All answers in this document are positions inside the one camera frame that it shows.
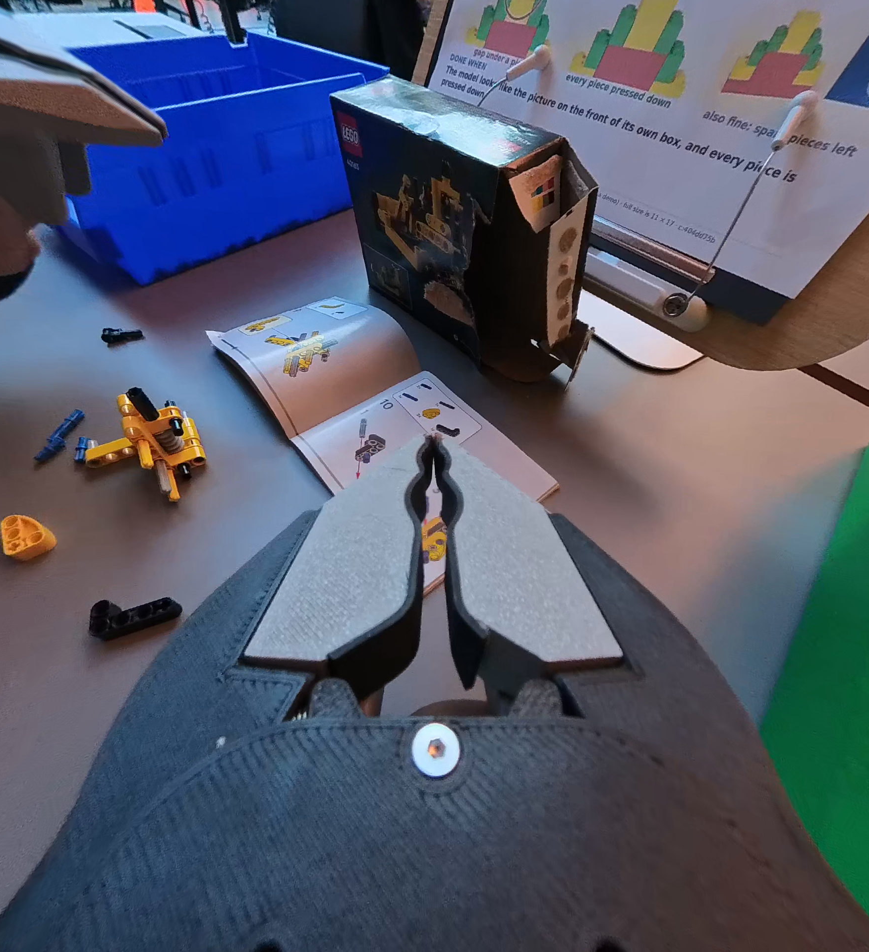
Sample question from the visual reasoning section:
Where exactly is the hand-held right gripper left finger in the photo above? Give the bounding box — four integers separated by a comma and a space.
243, 435, 437, 700

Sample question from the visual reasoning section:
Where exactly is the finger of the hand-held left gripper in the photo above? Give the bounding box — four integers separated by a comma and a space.
0, 7, 159, 127
0, 48, 168, 226

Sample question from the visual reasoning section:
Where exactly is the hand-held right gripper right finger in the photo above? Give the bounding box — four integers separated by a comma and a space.
431, 437, 626, 714

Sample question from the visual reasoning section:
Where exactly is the blue plastic bin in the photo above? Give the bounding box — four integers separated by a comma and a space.
55, 30, 391, 287

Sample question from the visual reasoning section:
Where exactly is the lego instruction booklet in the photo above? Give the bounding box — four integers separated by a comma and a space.
206, 297, 560, 592

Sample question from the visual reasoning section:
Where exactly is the yellow lego assembly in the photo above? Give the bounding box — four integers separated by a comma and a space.
83, 387, 207, 503

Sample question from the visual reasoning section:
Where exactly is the long blue lego pin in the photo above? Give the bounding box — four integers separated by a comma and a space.
34, 409, 86, 464

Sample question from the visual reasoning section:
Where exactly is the black angled lego beam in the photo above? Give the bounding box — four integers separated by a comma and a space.
88, 596, 184, 641

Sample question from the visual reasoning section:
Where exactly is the small yellow rounded lego piece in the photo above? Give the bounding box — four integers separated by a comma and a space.
0, 515, 58, 561

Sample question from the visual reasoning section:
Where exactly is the black lego box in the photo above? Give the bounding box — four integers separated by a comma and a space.
330, 74, 599, 388

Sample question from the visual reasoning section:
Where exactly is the silver stand base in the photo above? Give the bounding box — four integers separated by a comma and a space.
576, 290, 705, 370

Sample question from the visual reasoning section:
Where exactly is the white round anchor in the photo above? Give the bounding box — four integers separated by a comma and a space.
663, 292, 710, 333

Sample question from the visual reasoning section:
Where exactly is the green sheet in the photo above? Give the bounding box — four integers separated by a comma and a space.
760, 416, 869, 934

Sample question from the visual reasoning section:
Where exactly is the silver metal ledge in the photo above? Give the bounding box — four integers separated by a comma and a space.
586, 229, 712, 298

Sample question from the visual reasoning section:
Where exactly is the printed instruction poster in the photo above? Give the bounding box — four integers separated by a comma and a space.
445, 0, 869, 298

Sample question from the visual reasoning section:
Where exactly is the thin metal cord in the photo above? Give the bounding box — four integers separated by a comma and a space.
676, 141, 781, 306

